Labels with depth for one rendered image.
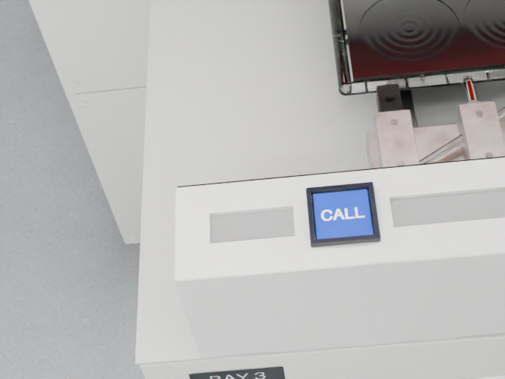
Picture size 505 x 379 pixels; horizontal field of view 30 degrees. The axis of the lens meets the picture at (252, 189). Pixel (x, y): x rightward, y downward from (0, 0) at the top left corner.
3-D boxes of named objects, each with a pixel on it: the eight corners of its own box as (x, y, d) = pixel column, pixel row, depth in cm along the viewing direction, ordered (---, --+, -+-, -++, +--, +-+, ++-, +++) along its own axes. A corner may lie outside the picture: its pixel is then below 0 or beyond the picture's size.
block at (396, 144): (374, 131, 92) (374, 110, 90) (409, 127, 92) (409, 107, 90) (384, 196, 88) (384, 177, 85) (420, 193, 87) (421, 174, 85)
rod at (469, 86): (460, 83, 94) (461, 74, 93) (473, 82, 94) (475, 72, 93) (467, 119, 91) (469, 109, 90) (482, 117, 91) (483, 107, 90)
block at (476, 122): (456, 122, 92) (458, 102, 90) (491, 119, 92) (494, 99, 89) (470, 189, 87) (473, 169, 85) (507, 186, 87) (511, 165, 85)
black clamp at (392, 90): (376, 100, 94) (376, 82, 92) (398, 98, 94) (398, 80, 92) (380, 126, 92) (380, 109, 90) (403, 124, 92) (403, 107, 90)
